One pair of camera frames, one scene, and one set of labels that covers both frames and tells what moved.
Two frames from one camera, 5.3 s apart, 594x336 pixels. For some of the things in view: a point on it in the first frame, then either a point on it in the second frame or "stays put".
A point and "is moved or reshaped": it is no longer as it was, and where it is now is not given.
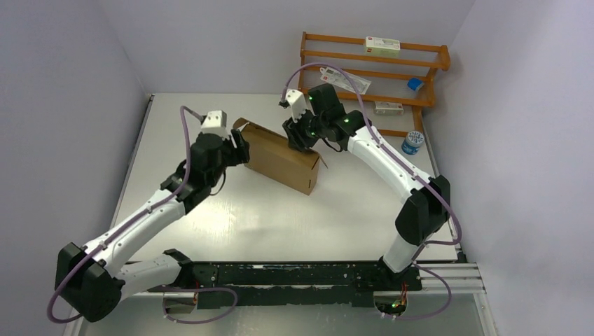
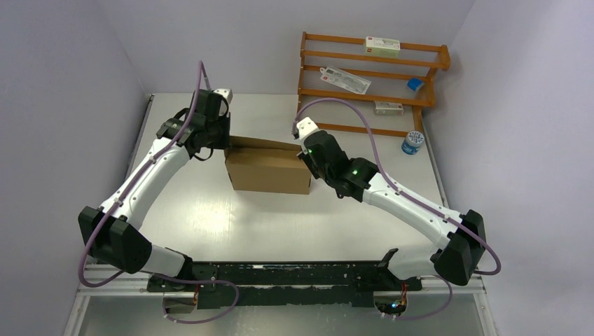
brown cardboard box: (271, 154) is moved or reshaped
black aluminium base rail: (291, 284) stays put
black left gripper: (242, 145) to (225, 118)
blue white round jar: (414, 140) stays put
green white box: (376, 45) stays put
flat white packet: (337, 77) stays put
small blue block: (415, 84) stays put
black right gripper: (295, 139) to (305, 156)
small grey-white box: (388, 108) stays put
